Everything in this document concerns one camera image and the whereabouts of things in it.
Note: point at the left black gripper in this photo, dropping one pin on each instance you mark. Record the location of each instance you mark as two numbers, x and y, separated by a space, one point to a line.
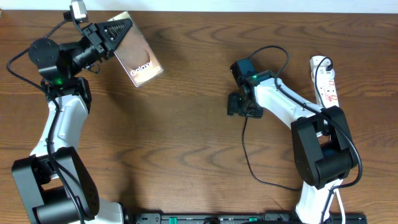
93 33

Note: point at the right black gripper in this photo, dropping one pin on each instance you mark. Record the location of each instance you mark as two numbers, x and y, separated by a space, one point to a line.
232 107

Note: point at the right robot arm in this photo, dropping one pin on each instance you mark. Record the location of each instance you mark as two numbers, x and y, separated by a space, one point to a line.
324 152

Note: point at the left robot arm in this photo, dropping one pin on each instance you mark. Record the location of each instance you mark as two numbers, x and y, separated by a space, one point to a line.
53 182

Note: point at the white power strip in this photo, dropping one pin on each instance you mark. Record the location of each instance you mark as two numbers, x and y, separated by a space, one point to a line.
323 78

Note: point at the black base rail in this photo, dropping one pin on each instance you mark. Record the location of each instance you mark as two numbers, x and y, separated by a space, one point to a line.
277 216

